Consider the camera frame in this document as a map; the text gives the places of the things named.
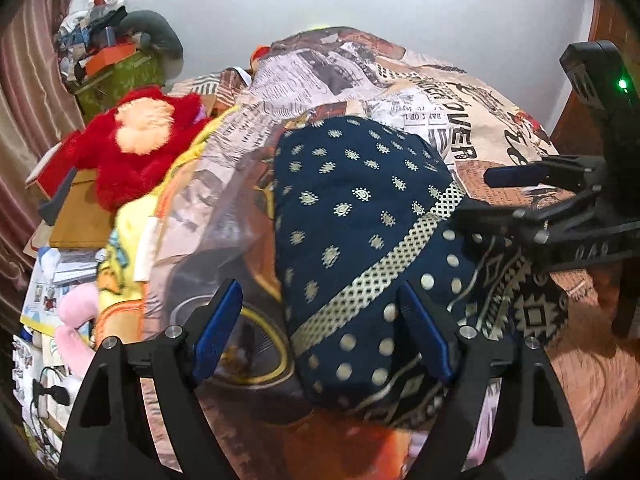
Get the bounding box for green storage box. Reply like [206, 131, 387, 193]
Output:
[74, 52, 170, 122]

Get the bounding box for navy patterned drawstring pants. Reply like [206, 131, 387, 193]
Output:
[272, 116, 572, 432]

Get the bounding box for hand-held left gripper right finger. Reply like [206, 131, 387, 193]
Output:
[397, 280, 586, 480]

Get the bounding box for pile of clutter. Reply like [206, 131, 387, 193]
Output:
[53, 0, 138, 81]

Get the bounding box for grey plush pillow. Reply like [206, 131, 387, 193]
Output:
[119, 9, 185, 70]

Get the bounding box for brown cardboard box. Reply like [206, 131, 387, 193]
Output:
[47, 167, 119, 249]

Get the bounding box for red plush toy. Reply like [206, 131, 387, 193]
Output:
[37, 86, 212, 212]

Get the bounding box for orange box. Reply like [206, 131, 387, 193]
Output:
[84, 41, 139, 77]

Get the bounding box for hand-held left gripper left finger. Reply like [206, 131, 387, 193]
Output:
[57, 279, 245, 480]

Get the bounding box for pink plush toy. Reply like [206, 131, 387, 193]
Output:
[53, 282, 102, 377]

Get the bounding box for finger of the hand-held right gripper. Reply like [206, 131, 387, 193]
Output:
[454, 194, 621, 273]
[483, 155, 608, 193]

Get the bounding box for black power plug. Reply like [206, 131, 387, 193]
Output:
[31, 365, 77, 407]

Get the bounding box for wooden door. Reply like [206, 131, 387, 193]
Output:
[549, 0, 640, 161]

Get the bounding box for brown curtain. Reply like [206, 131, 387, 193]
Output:
[0, 0, 85, 311]

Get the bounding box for newspaper print blanket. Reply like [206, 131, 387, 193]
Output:
[140, 27, 640, 480]

